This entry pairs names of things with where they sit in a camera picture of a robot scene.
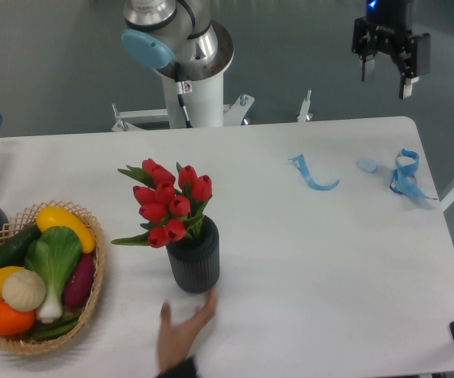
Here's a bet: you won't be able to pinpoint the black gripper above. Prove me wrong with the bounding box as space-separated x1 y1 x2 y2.
352 0 430 99

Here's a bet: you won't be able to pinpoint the red tulip bouquet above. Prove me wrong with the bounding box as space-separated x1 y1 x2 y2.
111 158 212 248

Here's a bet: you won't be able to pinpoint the dark grey ribbed vase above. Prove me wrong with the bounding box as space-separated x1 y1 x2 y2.
166 216 220 294

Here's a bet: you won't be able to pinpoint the silver robot arm blue cap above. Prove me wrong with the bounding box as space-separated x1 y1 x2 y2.
116 1 430 129

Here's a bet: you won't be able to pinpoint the dark sleeve forearm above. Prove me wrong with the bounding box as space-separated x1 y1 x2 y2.
157 357 198 378

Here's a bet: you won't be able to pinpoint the person's hand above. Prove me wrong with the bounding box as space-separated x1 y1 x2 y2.
157 289 218 373

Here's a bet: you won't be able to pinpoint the light blue bottle cap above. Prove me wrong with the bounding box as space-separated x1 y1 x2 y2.
356 158 378 173

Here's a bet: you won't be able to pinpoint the tangled blue ribbon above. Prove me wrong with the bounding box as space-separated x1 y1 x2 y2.
389 148 437 201

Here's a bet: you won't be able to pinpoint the blue ribbon strip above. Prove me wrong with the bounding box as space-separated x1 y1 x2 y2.
289 154 340 191

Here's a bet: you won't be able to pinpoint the yellow squash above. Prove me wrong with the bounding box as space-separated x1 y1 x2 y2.
36 206 96 254

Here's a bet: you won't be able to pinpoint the purple sweet potato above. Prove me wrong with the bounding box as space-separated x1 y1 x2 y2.
63 254 94 308

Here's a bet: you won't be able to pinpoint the green bok choy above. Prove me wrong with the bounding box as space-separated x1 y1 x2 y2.
24 226 82 324

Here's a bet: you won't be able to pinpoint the green cucumber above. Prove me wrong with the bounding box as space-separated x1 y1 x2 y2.
0 224 42 269

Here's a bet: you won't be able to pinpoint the cream garlic bulb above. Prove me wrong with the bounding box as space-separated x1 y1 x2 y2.
2 269 46 312

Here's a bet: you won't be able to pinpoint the green bean pods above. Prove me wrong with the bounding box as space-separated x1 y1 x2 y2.
31 313 80 342

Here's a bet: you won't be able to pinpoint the woven wicker basket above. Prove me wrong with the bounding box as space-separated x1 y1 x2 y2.
0 200 106 356

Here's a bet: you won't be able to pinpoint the orange fruit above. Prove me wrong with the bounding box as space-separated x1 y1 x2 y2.
0 302 35 336

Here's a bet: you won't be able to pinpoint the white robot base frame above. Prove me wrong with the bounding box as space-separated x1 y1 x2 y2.
110 89 314 132

